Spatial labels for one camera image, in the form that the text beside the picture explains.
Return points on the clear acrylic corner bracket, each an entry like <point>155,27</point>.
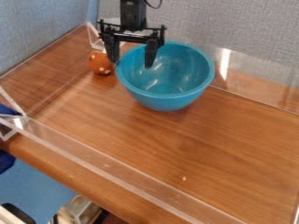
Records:
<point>93,39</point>

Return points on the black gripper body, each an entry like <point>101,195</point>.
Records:
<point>112,33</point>

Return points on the clear acrylic back barrier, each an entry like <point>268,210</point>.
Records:
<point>257,79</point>

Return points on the black and white object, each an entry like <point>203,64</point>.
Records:
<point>11,215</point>

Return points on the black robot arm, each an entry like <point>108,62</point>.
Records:
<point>132,15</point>

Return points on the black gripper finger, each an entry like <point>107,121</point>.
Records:
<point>111,44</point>
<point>149,52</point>

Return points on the brown spotted toy mushroom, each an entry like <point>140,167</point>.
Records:
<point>99,63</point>

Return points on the clear acrylic barrier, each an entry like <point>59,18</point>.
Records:
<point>151,189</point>
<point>257,79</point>

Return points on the blue plastic bowl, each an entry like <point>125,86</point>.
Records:
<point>175,81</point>

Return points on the clear acrylic front barrier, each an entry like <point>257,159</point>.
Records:
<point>151,189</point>

